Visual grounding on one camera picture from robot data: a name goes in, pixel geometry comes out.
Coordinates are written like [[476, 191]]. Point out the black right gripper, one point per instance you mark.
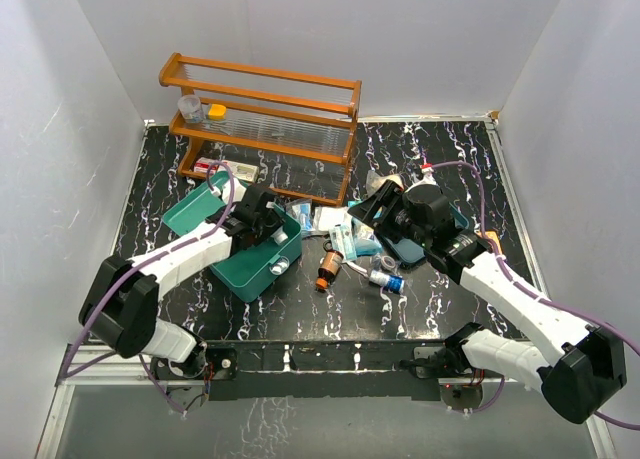
[[388, 196]]

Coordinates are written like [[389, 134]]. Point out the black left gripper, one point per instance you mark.
[[272, 223]]

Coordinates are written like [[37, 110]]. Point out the blue white wipes packet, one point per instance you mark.
[[365, 240]]

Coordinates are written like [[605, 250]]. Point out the bag with blue bandage rolls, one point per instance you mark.
[[301, 210]]

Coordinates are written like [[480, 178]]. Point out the teal medicine kit box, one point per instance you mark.
[[246, 273]]

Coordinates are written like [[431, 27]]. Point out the brown orange-capped medicine bottle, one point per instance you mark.
[[328, 269]]

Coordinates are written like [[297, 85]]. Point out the clear green-banded bottle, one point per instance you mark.
[[280, 236]]

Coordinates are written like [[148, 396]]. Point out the blue face mask packet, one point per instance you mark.
[[341, 237]]

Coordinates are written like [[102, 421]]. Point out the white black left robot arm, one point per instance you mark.
[[121, 308]]

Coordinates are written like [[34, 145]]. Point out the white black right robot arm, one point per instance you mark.
[[577, 365]]

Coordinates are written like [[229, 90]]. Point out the red white medicine box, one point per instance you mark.
[[203, 165]]

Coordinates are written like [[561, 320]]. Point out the bag of cotton balls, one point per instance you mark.
[[374, 181]]

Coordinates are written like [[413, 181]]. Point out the dark blue divided tray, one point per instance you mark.
[[409, 254]]

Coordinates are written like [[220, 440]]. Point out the white gauze packet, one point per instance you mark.
[[325, 218]]

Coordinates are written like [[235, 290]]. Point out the clear tape roll bag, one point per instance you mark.
[[384, 262]]

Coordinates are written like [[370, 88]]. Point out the blue white small bottle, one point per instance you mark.
[[388, 282]]

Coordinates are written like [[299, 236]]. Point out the orange wooden shelf rack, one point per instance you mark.
[[298, 129]]

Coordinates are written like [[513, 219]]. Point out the yellow capped small jar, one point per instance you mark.
[[215, 114]]

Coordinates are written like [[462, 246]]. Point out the clear plastic cup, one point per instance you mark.
[[190, 108]]

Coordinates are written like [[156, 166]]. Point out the black metal base bar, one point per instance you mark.
[[416, 369]]

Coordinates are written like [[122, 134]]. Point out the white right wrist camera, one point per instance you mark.
[[424, 175]]

